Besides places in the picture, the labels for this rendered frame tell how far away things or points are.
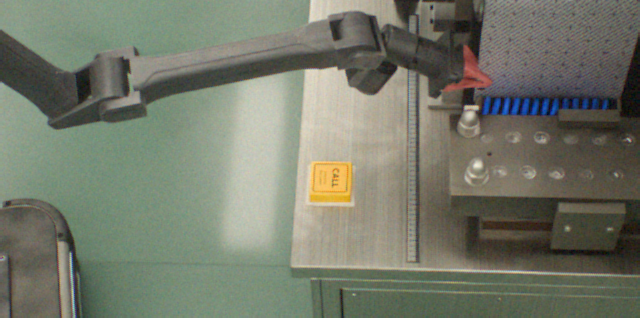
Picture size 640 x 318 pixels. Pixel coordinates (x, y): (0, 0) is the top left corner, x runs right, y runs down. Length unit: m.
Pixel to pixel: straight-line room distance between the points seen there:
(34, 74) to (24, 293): 1.07
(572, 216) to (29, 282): 1.37
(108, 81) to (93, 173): 1.41
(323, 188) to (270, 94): 1.34
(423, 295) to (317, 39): 0.49
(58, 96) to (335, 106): 0.54
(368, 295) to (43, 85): 0.64
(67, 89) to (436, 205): 0.63
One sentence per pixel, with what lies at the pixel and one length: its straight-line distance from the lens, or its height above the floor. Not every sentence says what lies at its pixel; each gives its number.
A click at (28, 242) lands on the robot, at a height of 0.24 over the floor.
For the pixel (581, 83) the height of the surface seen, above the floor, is 1.07.
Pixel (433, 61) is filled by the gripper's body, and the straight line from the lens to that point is 1.82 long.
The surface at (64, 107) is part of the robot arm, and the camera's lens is 1.78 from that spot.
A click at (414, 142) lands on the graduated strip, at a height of 0.90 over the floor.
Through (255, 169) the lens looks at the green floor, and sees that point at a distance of 3.09.
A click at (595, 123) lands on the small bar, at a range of 1.89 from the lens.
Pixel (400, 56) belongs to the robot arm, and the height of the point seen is 1.16.
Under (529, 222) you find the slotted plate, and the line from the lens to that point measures 1.89.
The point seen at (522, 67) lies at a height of 1.11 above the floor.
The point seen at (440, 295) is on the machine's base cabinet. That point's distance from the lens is 1.96.
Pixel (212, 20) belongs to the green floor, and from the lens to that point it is 3.45.
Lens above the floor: 2.52
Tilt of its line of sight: 54 degrees down
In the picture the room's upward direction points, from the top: 3 degrees counter-clockwise
